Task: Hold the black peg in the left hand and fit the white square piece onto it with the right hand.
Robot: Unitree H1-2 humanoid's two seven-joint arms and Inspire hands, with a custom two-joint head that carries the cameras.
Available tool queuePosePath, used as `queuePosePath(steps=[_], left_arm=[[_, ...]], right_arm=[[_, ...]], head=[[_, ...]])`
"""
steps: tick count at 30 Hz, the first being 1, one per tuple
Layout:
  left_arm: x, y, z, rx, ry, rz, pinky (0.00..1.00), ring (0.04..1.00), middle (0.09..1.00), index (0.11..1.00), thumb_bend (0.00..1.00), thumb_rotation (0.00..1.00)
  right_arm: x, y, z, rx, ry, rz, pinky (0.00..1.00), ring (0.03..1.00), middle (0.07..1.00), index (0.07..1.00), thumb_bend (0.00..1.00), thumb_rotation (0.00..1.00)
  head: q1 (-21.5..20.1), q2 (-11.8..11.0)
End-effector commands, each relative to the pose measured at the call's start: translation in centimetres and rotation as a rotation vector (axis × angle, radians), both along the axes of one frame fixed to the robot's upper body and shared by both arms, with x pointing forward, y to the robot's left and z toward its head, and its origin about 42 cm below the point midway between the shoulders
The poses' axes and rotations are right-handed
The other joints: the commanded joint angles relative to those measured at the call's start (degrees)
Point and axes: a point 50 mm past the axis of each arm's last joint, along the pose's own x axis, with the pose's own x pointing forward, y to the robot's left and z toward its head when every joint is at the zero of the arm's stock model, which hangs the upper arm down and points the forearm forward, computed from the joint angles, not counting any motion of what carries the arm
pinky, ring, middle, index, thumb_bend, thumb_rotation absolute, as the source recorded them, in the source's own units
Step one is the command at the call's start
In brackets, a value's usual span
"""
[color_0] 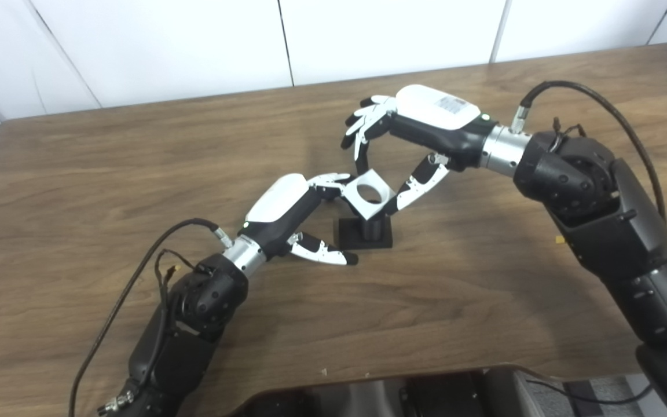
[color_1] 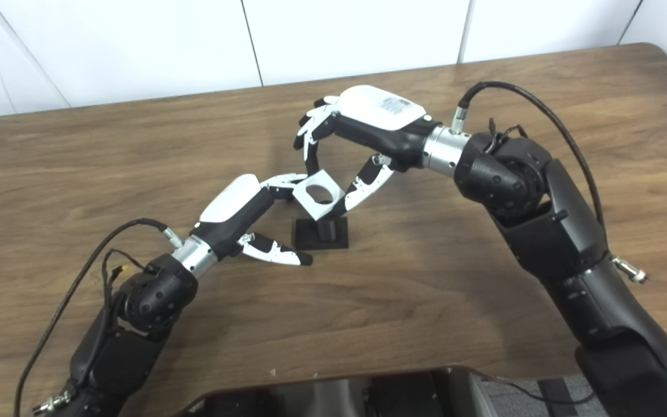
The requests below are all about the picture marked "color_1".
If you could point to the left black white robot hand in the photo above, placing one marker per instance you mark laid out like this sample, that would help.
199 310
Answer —
232 200

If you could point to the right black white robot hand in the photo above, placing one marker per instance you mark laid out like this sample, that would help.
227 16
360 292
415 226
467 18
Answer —
380 113

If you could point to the white square piece with hole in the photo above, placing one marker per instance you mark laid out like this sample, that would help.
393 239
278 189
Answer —
316 214

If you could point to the black peg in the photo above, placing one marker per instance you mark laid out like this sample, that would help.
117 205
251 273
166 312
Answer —
322 237

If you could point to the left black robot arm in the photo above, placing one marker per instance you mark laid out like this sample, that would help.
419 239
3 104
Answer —
154 301

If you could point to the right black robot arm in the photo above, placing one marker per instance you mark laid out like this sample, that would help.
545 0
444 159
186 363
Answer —
507 174

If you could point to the black robot torso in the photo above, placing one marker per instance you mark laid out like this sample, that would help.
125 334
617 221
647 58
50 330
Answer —
333 399

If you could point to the grey striped mat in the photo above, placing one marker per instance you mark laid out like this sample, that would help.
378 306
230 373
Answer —
513 405

